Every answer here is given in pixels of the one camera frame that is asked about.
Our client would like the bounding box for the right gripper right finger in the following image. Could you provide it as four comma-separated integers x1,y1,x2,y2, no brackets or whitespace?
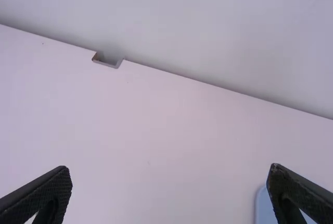
267,163,333,224

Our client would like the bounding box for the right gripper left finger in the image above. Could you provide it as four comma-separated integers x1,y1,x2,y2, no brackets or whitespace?
0,165,73,224

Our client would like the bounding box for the blue mat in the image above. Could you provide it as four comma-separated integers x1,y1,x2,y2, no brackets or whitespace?
255,186,276,224

